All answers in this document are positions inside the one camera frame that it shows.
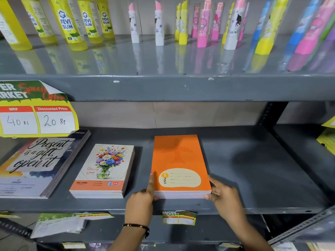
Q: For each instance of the person's right hand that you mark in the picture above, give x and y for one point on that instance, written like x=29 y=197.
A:
x=226 y=199

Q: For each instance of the person's left hand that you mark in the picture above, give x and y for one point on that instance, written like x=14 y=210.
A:
x=138 y=206

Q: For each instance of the person's right thumb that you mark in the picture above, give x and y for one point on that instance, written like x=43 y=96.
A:
x=210 y=196

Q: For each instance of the stack of orange notebooks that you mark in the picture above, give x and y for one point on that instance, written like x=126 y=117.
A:
x=178 y=164

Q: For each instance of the person's right forearm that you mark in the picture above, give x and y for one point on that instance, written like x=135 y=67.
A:
x=246 y=232

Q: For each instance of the person's left forearm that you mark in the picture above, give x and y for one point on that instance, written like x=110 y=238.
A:
x=129 y=239

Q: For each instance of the small yellow green price label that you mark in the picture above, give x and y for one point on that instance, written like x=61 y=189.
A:
x=230 y=245
x=74 y=245
x=178 y=218
x=93 y=215
x=7 y=214

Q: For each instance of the grey metal shelf board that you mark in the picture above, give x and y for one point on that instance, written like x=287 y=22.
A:
x=167 y=86
x=110 y=231
x=248 y=175

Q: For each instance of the stack of floral cover notebooks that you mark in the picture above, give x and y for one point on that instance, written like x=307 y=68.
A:
x=104 y=169

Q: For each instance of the grey slotted angle bar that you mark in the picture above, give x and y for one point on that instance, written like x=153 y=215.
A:
x=306 y=224

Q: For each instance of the stack of white paper packets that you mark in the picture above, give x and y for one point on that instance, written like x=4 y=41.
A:
x=59 y=226

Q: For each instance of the stack of lettering cover notebooks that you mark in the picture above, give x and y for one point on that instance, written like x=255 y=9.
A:
x=39 y=164

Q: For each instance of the yellow paper price sign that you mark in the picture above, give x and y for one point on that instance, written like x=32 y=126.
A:
x=327 y=138

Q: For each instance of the large yellow green price sign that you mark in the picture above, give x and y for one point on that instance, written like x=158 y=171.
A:
x=34 y=112

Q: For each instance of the row of lipstick shaped cases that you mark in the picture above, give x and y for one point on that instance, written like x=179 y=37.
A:
x=235 y=23

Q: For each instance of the yellow glue bottle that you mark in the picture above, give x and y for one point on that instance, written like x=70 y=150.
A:
x=66 y=26
x=89 y=20
x=36 y=20
x=11 y=26
x=105 y=19

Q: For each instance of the black slotted upright post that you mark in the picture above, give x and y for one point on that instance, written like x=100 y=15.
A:
x=272 y=113

